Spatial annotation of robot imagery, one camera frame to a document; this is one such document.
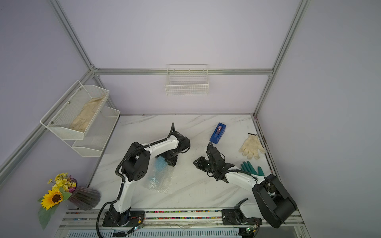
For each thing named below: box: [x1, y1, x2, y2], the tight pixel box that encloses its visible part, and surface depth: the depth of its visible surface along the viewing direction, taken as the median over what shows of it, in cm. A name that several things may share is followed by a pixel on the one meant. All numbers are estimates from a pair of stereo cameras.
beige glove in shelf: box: [69, 95, 106, 133], surface depth 81 cm
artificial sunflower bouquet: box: [37, 172, 78, 230], surface depth 60 cm
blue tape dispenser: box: [209, 121, 227, 145], surface depth 106 cm
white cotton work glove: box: [238, 132, 266, 160], surface depth 103 cm
